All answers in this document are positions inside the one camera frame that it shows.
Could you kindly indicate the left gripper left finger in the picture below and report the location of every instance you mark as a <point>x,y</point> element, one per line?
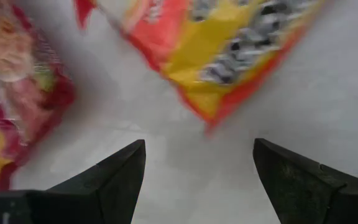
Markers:
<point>104,186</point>

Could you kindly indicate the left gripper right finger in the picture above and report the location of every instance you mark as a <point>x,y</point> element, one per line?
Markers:
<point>306,193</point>

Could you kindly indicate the maroon ramen pack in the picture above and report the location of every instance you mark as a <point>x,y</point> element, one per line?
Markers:
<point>17,93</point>

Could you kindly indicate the red-orange ramen pack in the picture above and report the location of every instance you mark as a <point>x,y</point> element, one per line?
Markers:
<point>197,40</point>

